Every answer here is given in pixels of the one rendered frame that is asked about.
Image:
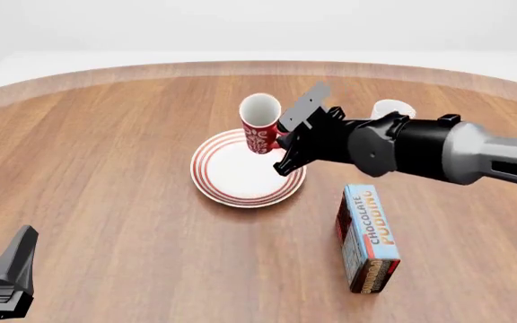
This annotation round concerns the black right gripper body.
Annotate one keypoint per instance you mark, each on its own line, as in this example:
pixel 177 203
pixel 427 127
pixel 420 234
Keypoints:
pixel 326 141

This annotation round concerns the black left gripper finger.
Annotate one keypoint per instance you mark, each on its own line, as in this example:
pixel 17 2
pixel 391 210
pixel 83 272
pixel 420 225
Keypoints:
pixel 14 262

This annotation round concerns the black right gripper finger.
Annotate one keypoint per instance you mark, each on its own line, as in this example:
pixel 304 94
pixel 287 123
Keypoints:
pixel 291 161
pixel 285 139

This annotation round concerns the red mug with white pattern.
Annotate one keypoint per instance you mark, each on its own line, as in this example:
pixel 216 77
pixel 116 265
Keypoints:
pixel 258 128

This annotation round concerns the silver and black right robot arm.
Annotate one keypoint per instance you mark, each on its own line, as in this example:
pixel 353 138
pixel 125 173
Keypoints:
pixel 442 151

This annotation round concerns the white plate with red rings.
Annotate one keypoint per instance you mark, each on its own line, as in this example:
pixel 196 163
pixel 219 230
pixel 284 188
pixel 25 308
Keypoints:
pixel 240 178

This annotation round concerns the chocolate pudding box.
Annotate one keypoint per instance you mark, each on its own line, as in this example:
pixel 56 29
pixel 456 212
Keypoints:
pixel 368 235

